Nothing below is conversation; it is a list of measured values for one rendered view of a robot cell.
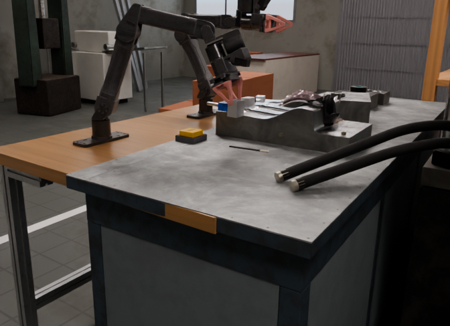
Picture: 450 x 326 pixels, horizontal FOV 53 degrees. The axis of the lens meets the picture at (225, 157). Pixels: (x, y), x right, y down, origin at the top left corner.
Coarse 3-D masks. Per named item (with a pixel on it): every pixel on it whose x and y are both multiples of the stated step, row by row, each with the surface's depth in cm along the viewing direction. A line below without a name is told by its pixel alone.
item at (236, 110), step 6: (210, 102) 154; (222, 102) 150; (234, 102) 147; (240, 102) 148; (222, 108) 150; (228, 108) 148; (234, 108) 147; (240, 108) 149; (228, 114) 149; (234, 114) 148; (240, 114) 150
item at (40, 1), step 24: (24, 0) 551; (48, 0) 614; (24, 24) 560; (48, 24) 590; (24, 48) 568; (48, 48) 596; (24, 72) 577; (72, 72) 648; (24, 96) 596; (48, 96) 585; (72, 96) 630
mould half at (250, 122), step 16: (224, 112) 165; (272, 112) 168; (288, 112) 151; (304, 112) 148; (320, 112) 152; (224, 128) 166; (240, 128) 163; (256, 128) 159; (272, 128) 156; (288, 128) 152; (304, 128) 149; (320, 128) 152; (336, 128) 155; (352, 128) 155; (368, 128) 160; (288, 144) 154; (304, 144) 151; (320, 144) 148; (336, 144) 145
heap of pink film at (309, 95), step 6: (300, 90) 201; (306, 90) 199; (288, 96) 194; (294, 96) 192; (300, 96) 191; (306, 96) 192; (312, 96) 190; (318, 96) 199; (336, 96) 197; (282, 102) 193
